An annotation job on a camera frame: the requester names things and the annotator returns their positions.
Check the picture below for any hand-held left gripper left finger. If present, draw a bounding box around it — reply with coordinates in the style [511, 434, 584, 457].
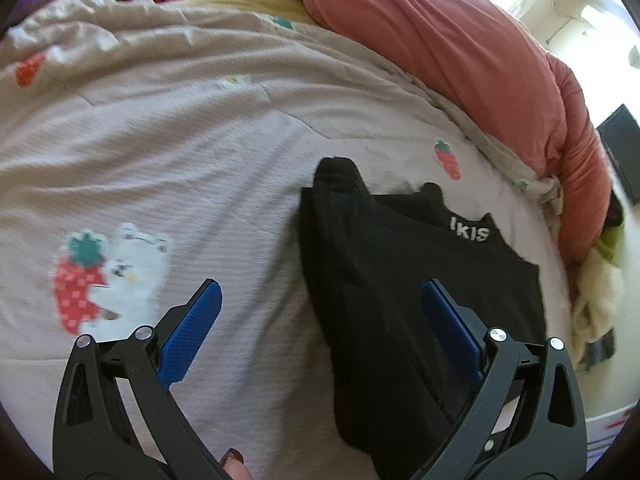
[51, 278, 233, 480]

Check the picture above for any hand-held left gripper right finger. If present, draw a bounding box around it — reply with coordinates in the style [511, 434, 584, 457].
[407, 278, 587, 480]

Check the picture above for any black garment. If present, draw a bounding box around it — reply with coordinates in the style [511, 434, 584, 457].
[298, 156, 546, 480]

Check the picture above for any person's left hand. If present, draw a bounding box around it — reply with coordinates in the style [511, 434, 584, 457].
[220, 447, 252, 480]

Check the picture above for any cream fleece cloth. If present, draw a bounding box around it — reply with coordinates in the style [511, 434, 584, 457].
[570, 249, 627, 367]

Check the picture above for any dark striped cloth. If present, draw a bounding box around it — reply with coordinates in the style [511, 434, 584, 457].
[575, 327, 617, 370]

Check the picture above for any pale strawberry print blanket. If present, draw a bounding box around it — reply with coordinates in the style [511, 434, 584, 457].
[0, 0, 573, 480]

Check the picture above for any lime green cloth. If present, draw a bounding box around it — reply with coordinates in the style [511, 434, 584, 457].
[595, 199, 627, 267]

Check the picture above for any white storage drawer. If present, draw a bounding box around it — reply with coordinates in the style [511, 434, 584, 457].
[585, 399, 638, 467]

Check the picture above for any black monitor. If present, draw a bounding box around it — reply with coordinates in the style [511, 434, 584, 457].
[597, 104, 640, 206]

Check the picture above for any pink quilt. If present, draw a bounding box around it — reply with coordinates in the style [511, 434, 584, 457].
[277, 0, 613, 263]

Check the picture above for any yellow sheet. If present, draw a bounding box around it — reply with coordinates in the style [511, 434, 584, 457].
[160, 0, 326, 27]

